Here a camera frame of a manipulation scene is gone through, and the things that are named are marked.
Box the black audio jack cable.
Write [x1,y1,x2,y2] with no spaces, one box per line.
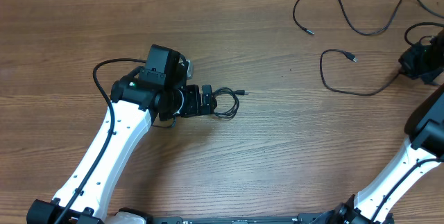
[292,0,444,37]

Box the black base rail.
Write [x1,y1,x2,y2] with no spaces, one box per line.
[103,208,395,224]

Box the thin black micro USB cable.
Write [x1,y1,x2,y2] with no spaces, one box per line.
[211,87,250,120]

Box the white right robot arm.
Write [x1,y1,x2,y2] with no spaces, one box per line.
[325,86,443,223]

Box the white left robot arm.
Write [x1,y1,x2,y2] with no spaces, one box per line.
[26,44,216,224]

